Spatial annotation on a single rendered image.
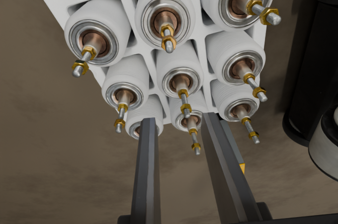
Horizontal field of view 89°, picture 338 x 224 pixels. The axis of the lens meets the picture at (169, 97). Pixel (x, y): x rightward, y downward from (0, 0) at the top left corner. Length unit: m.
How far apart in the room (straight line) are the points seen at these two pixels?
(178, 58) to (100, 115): 0.54
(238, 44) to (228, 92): 0.12
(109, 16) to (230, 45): 0.21
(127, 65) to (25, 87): 0.50
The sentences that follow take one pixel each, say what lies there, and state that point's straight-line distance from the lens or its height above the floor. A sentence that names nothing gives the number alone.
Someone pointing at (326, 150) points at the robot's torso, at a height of 0.34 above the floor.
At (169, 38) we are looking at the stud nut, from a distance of 0.21.
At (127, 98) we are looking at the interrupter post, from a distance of 0.35.
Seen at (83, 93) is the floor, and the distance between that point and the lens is 0.73.
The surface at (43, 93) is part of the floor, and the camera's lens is 0.80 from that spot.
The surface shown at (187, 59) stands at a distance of 0.33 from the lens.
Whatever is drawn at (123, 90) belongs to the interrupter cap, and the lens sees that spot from 0.35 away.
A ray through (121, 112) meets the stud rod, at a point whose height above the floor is 0.30.
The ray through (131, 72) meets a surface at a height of 0.23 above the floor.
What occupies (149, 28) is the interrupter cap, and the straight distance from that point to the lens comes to 0.29.
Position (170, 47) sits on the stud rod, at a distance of 0.20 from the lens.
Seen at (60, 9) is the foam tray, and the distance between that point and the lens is 0.39.
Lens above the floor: 0.52
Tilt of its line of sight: 49 degrees down
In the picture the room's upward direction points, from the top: 174 degrees clockwise
